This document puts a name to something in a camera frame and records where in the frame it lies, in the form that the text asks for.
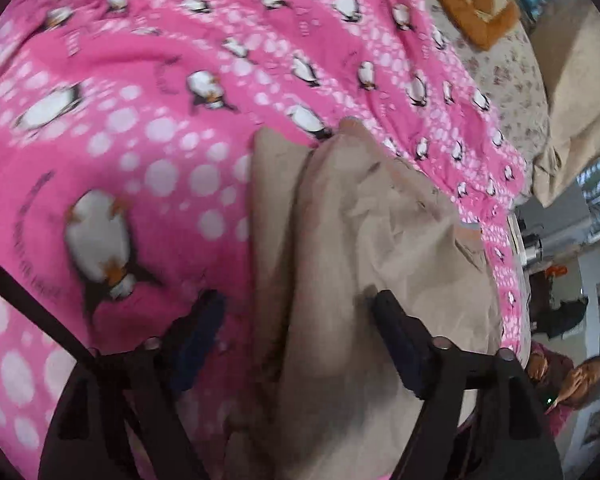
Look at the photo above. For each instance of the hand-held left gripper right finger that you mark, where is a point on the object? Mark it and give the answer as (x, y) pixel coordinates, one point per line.
(397, 340)

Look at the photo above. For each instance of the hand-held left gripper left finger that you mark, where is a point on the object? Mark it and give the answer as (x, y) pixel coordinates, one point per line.
(200, 332)

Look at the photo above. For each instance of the beige pants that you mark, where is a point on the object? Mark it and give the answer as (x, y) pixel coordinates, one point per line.
(380, 240)

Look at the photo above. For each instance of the dark bag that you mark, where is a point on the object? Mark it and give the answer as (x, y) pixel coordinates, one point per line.
(560, 310)

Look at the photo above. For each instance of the pink penguin print blanket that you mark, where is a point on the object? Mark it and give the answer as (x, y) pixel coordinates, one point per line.
(130, 125)

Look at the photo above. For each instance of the floral bed sheet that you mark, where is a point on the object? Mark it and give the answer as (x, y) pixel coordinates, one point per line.
(510, 75)

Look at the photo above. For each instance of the beige cloth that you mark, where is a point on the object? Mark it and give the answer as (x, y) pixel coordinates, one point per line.
(580, 95)

